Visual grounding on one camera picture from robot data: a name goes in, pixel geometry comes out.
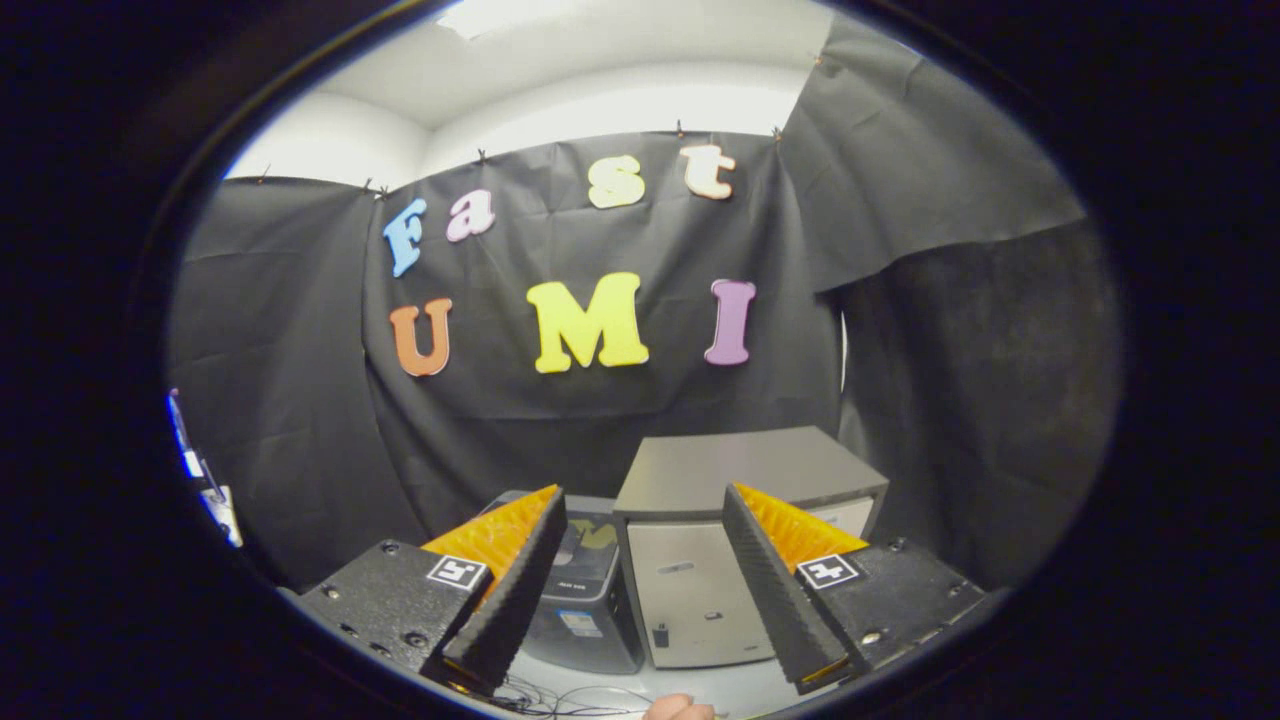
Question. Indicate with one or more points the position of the dark grey washing machine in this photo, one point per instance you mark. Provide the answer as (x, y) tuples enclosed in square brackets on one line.
[(590, 630)]

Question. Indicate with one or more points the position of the grey metal cabinet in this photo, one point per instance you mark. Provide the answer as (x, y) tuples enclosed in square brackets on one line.
[(690, 590)]

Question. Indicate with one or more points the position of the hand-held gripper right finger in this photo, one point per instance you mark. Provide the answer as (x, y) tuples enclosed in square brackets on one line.
[(775, 590)]

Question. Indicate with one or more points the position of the black backdrop cloth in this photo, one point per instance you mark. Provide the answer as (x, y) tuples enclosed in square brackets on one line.
[(600, 420)]

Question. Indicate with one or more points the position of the ceiling light panel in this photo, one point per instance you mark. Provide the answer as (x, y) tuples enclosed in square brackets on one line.
[(510, 15)]

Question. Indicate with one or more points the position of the white object with blue edge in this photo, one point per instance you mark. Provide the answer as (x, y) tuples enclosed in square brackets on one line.
[(205, 480)]

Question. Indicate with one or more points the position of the transparent dark washing machine lid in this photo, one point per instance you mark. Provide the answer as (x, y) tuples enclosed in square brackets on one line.
[(592, 545)]

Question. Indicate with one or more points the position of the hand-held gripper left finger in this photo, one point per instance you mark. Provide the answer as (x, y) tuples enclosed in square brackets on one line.
[(510, 600)]

